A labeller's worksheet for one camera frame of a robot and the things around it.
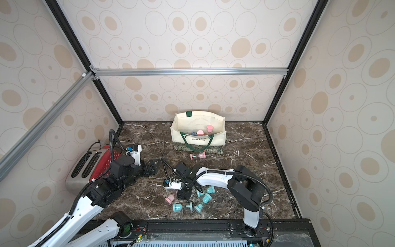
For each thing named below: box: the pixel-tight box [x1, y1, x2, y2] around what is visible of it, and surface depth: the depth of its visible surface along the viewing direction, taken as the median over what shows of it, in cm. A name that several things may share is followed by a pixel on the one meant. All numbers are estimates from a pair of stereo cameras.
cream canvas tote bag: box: [170, 110, 227, 154], surface depth 99 cm
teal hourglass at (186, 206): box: [172, 201, 193, 213], surface depth 80 cm
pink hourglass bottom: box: [164, 194, 175, 205], surface depth 82 cm
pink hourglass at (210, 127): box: [206, 124, 214, 133], surface depth 102 cm
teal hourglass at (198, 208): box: [193, 203, 204, 214], surface depth 79 cm
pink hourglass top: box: [189, 151, 207, 161], surface depth 99 cm
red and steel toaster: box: [65, 146, 122, 197], surface depth 78 cm
